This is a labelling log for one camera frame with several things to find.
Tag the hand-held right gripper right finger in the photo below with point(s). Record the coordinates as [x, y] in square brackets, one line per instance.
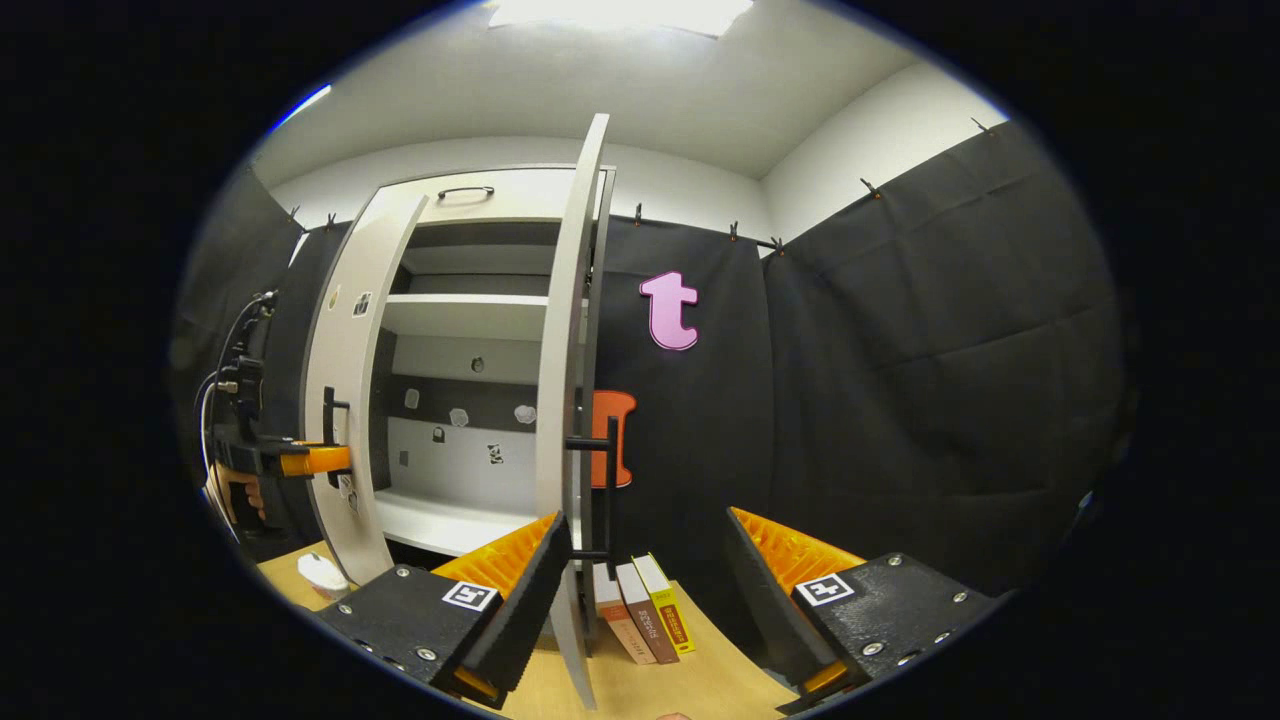
[765, 590]

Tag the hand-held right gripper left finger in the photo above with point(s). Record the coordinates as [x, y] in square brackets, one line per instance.
[535, 590]

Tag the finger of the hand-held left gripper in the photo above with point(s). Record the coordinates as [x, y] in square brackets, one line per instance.
[315, 460]

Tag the beige cabinet door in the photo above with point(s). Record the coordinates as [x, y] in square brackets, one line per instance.
[565, 350]
[345, 360]

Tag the beige double-door shoe cabinet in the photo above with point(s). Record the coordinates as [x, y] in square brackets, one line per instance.
[470, 270]

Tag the beige cabinet inner shelf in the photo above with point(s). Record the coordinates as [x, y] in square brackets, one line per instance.
[450, 522]
[470, 315]

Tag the beige cabinet top panel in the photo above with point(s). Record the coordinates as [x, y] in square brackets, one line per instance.
[530, 195]

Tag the white and orange book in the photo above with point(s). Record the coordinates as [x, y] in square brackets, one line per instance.
[618, 625]

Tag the yellow book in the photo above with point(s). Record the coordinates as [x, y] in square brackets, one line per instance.
[668, 605]

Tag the brown book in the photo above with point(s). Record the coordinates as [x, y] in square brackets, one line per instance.
[645, 615]

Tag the black backdrop cloth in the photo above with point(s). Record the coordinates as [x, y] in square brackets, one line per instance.
[900, 400]

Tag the narrow ceiling light strip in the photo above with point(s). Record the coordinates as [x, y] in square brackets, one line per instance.
[303, 105]

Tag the rectangular ceiling light panel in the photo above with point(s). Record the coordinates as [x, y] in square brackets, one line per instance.
[620, 12]

